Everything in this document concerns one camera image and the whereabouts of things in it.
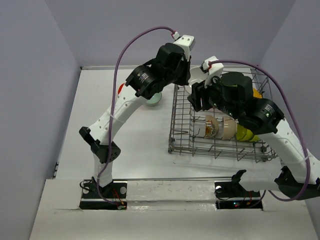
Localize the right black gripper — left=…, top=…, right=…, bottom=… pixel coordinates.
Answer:
left=188, top=71, right=240, bottom=119

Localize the yellow bowl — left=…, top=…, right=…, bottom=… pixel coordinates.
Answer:
left=253, top=88, right=263, bottom=99

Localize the beige painted ceramic bowl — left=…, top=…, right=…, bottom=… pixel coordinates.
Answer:
left=204, top=115, right=219, bottom=138

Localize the lime green bowl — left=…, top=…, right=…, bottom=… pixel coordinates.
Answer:
left=236, top=124, right=254, bottom=142
left=249, top=134, right=261, bottom=142

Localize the grey wire dish rack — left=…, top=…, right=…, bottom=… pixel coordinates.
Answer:
left=167, top=67, right=278, bottom=162

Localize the small white bowl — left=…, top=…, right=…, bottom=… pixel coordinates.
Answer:
left=184, top=66, right=208, bottom=95

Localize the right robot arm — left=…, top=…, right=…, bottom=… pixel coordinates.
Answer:
left=187, top=71, right=320, bottom=201

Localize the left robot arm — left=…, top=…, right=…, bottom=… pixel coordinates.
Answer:
left=79, top=42, right=192, bottom=198

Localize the pale green ceramic bowl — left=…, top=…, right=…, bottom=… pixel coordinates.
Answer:
left=145, top=92, right=163, bottom=106

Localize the orange square bowl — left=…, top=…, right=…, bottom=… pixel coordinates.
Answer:
left=117, top=83, right=125, bottom=95

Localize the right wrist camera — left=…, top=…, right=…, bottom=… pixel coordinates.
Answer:
left=200, top=56, right=224, bottom=89

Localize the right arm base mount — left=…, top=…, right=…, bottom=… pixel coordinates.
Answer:
left=214, top=170, right=263, bottom=210

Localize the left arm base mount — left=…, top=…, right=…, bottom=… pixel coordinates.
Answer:
left=79, top=178, right=128, bottom=211

